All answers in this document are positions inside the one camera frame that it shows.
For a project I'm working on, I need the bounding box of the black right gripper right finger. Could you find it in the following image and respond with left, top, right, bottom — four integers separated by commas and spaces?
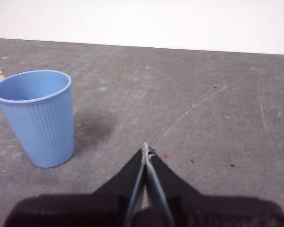
143, 141, 284, 227

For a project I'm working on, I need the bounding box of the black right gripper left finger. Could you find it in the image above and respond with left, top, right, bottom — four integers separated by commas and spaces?
3, 148, 147, 227

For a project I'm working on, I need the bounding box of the blue ribbed plastic cup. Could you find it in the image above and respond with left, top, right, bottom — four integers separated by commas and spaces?
0, 69, 75, 169

